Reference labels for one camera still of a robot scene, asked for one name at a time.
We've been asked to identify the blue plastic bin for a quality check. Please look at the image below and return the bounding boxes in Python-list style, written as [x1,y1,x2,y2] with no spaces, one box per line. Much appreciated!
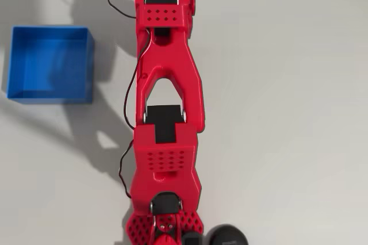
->
[6,25,96,105]

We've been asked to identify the black gooseneck stand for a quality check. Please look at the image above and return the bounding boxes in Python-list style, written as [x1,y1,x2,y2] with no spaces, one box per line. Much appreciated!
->
[206,223,249,245]

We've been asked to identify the thin servo wire harness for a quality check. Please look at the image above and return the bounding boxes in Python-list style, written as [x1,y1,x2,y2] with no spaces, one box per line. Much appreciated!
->
[108,0,151,200]

